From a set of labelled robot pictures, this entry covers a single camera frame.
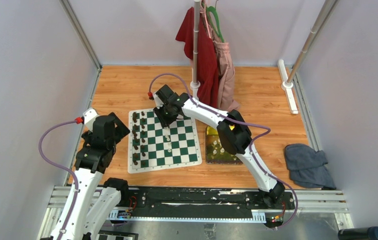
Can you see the white clothes rack pole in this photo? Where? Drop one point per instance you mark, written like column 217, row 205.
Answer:
column 195, row 84

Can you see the grey cloth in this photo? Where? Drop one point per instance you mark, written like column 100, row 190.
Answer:
column 307, row 167

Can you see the pink hanging garment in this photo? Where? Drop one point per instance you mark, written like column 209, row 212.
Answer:
column 226, row 69

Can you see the yellow tray of white pieces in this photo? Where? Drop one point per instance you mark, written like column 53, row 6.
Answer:
column 214, row 151

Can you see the red hanging garment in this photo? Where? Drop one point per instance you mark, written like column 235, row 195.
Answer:
column 207, row 68

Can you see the green clothes hanger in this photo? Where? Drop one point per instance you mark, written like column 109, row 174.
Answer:
column 213, row 18

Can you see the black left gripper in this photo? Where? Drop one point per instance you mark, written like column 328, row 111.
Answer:
column 121, row 130

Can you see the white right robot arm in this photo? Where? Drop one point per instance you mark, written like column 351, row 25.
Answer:
column 233, row 132

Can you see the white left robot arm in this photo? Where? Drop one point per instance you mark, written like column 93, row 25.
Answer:
column 81, row 218

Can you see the white rack foot right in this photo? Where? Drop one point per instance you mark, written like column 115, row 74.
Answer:
column 287, row 87

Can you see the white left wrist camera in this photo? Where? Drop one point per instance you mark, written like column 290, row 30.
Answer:
column 90, row 116

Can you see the green white chess board mat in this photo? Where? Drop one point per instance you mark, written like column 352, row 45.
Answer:
column 147, row 147

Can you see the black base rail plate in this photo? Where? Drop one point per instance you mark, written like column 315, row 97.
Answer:
column 201, row 203

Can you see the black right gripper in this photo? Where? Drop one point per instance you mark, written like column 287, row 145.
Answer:
column 165, row 122

